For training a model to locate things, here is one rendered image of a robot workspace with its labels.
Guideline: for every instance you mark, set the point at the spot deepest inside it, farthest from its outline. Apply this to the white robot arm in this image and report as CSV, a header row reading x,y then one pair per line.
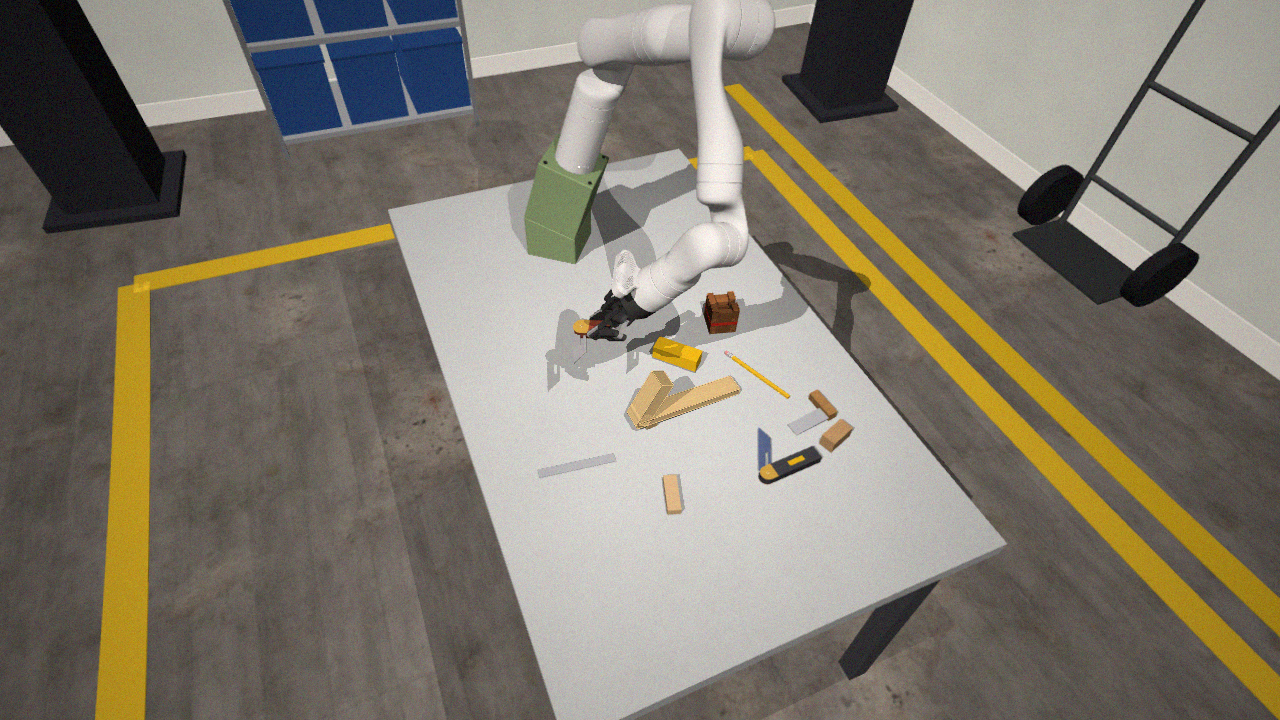
x,y
658,36

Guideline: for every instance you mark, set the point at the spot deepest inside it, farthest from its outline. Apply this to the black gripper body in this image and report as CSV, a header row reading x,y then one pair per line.
x,y
633,310

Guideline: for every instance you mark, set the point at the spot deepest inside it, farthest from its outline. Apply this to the grey flat bar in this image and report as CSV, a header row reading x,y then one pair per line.
x,y
577,465

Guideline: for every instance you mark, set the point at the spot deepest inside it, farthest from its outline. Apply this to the yellow rectangular block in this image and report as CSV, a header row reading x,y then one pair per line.
x,y
677,354

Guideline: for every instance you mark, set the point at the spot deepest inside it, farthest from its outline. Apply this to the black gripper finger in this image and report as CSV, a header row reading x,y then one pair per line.
x,y
613,333
606,307

